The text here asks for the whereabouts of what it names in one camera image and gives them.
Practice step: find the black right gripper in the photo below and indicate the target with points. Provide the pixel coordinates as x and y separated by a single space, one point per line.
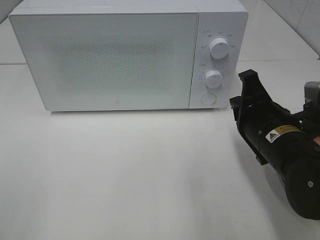
274 134

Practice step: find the white door release button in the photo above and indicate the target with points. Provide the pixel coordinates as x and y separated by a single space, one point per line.
208 99

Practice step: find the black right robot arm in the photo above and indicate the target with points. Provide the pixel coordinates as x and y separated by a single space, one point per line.
302 183

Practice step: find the white lower microwave knob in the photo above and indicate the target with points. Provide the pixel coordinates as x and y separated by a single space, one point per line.
213 79

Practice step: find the white microwave knob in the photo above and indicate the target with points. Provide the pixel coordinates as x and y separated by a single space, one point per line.
213 79
219 47

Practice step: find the white upper microwave knob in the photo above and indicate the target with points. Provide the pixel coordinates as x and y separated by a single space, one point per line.
219 47

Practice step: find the white microwave oven body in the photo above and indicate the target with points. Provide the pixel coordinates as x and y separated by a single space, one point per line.
226 18

